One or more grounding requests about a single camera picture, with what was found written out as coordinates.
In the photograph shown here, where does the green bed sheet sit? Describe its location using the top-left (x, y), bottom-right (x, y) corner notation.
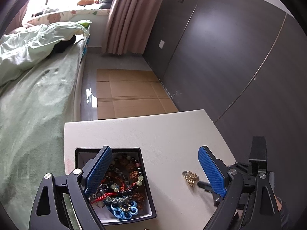
top-left (1, 36), bottom-right (87, 229)

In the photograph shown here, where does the flattened cardboard sheet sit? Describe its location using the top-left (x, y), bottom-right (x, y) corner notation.
top-left (96, 69), bottom-right (178, 119)

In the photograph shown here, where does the black jewelry box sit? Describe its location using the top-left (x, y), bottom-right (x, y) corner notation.
top-left (88, 147), bottom-right (157, 225)

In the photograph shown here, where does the orange plush toy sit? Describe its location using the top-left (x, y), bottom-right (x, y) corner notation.
top-left (77, 0), bottom-right (96, 6)

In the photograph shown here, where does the green item on bed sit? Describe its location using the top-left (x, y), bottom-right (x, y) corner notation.
top-left (78, 20), bottom-right (92, 29)

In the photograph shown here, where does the blue flower knot bracelet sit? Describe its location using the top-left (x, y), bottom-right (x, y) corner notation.
top-left (110, 196), bottom-right (139, 220)

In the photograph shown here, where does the bear pattern pillow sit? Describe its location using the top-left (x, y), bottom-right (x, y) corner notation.
top-left (23, 9), bottom-right (110, 26)

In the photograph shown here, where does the pink curtain right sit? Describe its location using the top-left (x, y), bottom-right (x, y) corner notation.
top-left (102, 0), bottom-right (163, 55)

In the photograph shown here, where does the light green duvet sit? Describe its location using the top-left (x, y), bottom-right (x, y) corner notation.
top-left (1, 21), bottom-right (90, 86)

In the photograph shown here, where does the person's right hand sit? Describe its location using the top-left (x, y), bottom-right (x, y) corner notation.
top-left (275, 197), bottom-right (283, 212)

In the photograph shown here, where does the gold butterfly pendant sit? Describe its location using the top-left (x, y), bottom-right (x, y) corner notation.
top-left (182, 170), bottom-right (199, 187)

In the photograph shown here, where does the dark grey wardrobe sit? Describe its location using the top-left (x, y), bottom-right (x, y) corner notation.
top-left (144, 0), bottom-right (306, 226)

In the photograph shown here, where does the red string bracelet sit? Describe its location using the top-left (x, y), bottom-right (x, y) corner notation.
top-left (89, 181), bottom-right (137, 205)

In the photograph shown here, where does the black garment on bed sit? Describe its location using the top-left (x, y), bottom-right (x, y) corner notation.
top-left (51, 35), bottom-right (76, 54)

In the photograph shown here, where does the white wall socket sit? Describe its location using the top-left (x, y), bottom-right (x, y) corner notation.
top-left (159, 40), bottom-right (164, 49)

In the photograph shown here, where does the dark and green bead bracelet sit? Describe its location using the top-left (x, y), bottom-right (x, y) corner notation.
top-left (105, 155), bottom-right (145, 193)

